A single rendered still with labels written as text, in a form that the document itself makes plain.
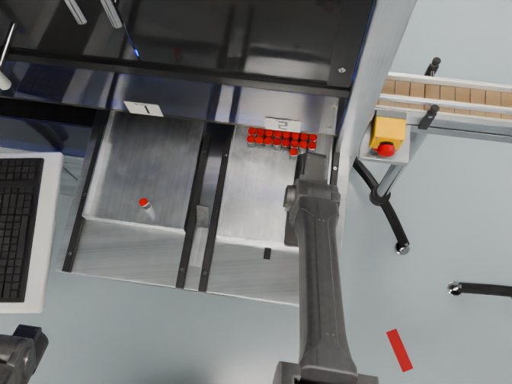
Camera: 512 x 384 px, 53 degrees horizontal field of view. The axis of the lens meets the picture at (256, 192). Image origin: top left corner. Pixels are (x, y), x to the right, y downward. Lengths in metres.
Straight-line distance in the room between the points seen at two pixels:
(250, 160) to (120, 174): 0.34
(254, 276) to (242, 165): 0.29
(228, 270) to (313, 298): 0.65
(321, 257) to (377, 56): 0.42
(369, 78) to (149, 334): 1.50
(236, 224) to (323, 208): 0.54
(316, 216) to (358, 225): 1.47
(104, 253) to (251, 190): 0.40
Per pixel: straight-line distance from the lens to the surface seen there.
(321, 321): 0.61
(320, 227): 0.74
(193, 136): 1.39
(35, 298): 1.47
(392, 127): 1.25
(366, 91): 1.06
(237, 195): 1.32
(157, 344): 2.18
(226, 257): 1.28
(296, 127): 1.23
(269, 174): 1.33
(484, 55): 2.72
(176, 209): 1.33
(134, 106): 1.29
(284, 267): 1.27
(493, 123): 1.44
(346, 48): 0.95
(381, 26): 0.89
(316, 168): 0.89
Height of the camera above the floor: 2.13
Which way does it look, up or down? 72 degrees down
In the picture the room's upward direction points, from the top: 7 degrees counter-clockwise
